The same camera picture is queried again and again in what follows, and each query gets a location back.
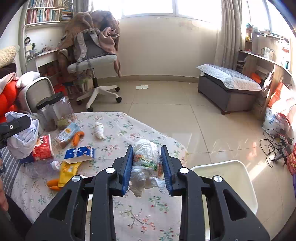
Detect yellow snack packet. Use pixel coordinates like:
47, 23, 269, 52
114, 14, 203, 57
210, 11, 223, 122
58, 161, 81, 188

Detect clear plastic water bottle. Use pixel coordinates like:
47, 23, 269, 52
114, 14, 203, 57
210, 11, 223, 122
23, 159, 60, 178

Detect blue white carton box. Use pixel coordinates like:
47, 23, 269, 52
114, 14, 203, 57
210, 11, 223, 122
64, 146, 95, 164

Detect white plastic trash bin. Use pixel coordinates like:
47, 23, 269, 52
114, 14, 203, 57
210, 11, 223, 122
191, 160, 258, 214

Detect orange red cushion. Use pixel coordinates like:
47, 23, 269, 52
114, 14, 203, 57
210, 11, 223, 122
0, 81, 19, 123

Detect striped grey cloth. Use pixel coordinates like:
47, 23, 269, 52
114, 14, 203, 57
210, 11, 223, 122
1, 147, 20, 196

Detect grey white chair back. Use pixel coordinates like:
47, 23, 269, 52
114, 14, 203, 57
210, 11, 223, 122
16, 77, 55, 114

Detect clear jar with black lid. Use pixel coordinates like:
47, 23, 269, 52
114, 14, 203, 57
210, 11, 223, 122
47, 92, 73, 130

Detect brown blue snack packet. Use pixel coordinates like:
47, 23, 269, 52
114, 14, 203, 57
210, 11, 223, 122
55, 123, 80, 149

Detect orange peel piece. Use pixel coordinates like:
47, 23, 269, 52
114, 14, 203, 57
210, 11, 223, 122
72, 131, 84, 147

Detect beige pillow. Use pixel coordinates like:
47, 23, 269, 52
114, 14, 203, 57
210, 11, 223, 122
0, 45, 20, 68

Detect floral tablecloth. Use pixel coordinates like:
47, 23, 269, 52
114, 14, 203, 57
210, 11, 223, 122
11, 112, 188, 240

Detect crumpled white tissue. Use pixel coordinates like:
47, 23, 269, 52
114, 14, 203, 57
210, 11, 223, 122
94, 122, 105, 140

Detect white printed shopping bag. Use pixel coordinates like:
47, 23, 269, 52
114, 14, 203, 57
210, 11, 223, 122
262, 108, 289, 132

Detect white office chair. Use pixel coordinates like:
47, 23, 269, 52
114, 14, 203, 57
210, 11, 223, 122
67, 27, 122, 112

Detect white bookshelf with books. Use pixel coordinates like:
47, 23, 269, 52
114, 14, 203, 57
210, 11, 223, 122
18, 1, 74, 73

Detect grey storage bench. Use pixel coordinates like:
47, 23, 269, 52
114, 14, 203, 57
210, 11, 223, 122
198, 74, 259, 114

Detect orange shopping bag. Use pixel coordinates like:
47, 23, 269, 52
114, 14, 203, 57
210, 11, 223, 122
268, 82, 283, 108

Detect white paper on floor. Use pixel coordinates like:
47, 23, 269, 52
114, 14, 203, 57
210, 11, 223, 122
135, 85, 149, 90

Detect quilted bench cover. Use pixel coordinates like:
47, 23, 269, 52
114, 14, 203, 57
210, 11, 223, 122
197, 64, 262, 91

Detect brown blanket on chair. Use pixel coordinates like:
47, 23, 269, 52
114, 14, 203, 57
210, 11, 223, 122
58, 11, 120, 83

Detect wooden desk shelf unit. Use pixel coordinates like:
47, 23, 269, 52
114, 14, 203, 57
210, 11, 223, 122
237, 24, 292, 120

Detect beige curtain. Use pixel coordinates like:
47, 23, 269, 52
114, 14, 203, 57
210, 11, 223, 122
214, 0, 242, 70

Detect black cables on floor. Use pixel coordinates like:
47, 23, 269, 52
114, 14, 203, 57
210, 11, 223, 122
259, 128, 295, 168

